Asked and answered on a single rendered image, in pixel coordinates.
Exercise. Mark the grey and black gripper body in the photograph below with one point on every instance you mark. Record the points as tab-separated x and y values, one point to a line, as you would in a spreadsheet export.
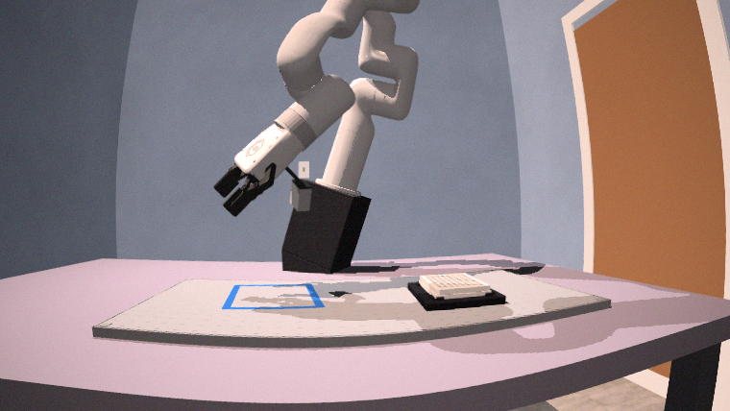
277	144

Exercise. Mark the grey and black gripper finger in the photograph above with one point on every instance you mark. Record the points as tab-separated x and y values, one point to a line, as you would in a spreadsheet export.
229	181
241	197

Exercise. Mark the blue tape outline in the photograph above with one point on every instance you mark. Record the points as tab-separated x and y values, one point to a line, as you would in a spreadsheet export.
318	303

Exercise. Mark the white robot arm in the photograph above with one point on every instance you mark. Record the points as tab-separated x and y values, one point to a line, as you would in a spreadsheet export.
320	105

